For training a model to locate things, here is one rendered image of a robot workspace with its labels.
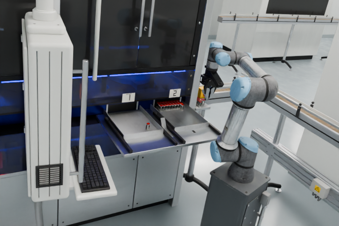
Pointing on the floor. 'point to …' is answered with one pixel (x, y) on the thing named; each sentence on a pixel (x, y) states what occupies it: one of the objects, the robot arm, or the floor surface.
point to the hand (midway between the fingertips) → (208, 99)
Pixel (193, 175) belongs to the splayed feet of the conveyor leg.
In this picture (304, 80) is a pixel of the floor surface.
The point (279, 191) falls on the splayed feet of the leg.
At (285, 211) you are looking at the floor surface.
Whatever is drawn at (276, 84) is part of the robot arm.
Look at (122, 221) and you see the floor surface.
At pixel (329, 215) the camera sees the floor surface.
